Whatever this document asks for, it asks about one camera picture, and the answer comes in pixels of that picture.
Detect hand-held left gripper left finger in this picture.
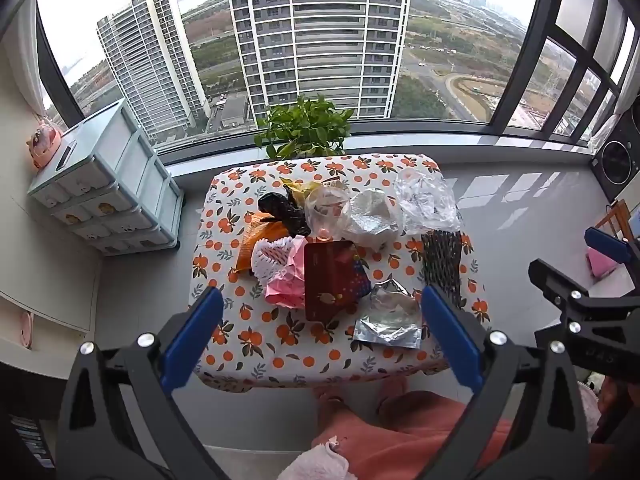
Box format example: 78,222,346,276
52,286,226,480

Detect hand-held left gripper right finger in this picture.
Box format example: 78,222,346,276
420,285,593,480

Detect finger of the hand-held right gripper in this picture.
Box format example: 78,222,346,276
528,258,640,341
584,226,640,266

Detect silver foil packet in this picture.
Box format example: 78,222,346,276
352,280,423,350

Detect black foam net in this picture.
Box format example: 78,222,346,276
421,230,463,307

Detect pink wrapper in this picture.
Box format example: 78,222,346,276
265,247,321,308

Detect white foam fruit net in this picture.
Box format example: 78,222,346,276
250,235,307,291

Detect dark red packet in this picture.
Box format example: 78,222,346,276
302,240,373,323

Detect clear plastic bag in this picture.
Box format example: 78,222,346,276
392,166,463,235

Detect white plastic bag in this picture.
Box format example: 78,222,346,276
345,190,403,251

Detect clear plastic cup wrapper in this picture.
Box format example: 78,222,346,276
304,182,353,241

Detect person's right forearm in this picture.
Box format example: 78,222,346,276
580,376,640,461

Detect pink cloth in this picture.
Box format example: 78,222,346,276
586,247,622,279

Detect wooden rack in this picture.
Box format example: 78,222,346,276
595,199,640,247

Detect person's right foot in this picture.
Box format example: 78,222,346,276
376,377,410,413

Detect person's foot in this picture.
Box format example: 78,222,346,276
314,389,348,436
376,377,410,413

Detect black round-faced appliance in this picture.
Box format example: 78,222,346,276
590,110,640,202

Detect orange print tablecloth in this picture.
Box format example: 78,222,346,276
189,154,493,393

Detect person's legs coral pants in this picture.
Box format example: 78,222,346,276
310,390,516,480

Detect orange plastic bag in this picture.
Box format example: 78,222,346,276
237,212,293,277

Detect person's left foot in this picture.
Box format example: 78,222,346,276
314,389,348,436

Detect black plastic bag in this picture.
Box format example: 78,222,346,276
257,191,313,238

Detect white shelf cabinet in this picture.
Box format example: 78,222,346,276
0,180,103,356

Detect pink flat item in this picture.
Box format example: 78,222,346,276
19,310,35,351

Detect light blue drawer cabinet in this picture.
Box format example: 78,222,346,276
27,98,185,257

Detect pink fuzzy garment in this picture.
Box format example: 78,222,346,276
277,437,358,480

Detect dark cabinet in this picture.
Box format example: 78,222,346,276
0,357,68,480

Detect yellow wrapper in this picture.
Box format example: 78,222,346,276
279,177,321,198

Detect row of books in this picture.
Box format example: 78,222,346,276
10,412,55,470

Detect green potted plant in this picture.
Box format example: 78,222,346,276
254,94,355,161

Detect pink pig toy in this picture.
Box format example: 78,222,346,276
26,122,63,168

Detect slim high-rise building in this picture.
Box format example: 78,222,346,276
96,0,211,143

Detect white curtain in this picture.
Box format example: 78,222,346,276
0,0,53,126

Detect wide curved high-rise building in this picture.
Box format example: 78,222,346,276
226,0,413,128

